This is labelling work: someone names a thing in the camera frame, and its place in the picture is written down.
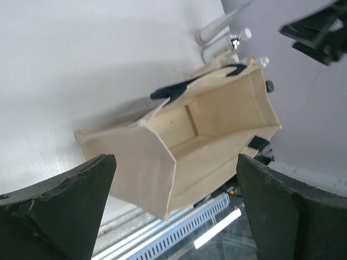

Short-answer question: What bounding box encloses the cream canvas tote bag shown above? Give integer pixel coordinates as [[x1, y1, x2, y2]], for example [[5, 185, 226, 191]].
[[74, 63, 281, 220]]

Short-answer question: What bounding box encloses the yellow liquid bottle white cap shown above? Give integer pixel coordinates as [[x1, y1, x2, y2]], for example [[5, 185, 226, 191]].
[[243, 56, 271, 68]]

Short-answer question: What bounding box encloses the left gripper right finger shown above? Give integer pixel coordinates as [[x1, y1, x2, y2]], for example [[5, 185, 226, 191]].
[[236, 154, 346, 259]]

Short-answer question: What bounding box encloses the square bottle black cap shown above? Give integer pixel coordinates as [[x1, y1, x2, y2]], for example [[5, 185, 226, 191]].
[[265, 80, 274, 93]]

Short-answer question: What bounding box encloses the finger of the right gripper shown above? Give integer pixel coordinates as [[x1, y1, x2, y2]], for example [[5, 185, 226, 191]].
[[279, 1, 346, 65]]

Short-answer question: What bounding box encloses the clear bottle white cap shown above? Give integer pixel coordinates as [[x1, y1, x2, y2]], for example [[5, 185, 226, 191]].
[[201, 28, 252, 64]]

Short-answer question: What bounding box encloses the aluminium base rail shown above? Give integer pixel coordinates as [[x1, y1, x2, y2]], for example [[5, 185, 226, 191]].
[[92, 189, 226, 255]]

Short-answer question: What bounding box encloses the silver cosmetic tube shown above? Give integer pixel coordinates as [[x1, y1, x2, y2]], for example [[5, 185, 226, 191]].
[[195, 1, 253, 47]]

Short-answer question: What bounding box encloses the grey slotted cable duct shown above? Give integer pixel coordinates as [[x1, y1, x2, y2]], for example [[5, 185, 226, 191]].
[[129, 193, 230, 260]]

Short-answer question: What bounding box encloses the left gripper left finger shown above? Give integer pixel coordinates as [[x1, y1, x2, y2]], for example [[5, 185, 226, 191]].
[[1, 154, 117, 259]]

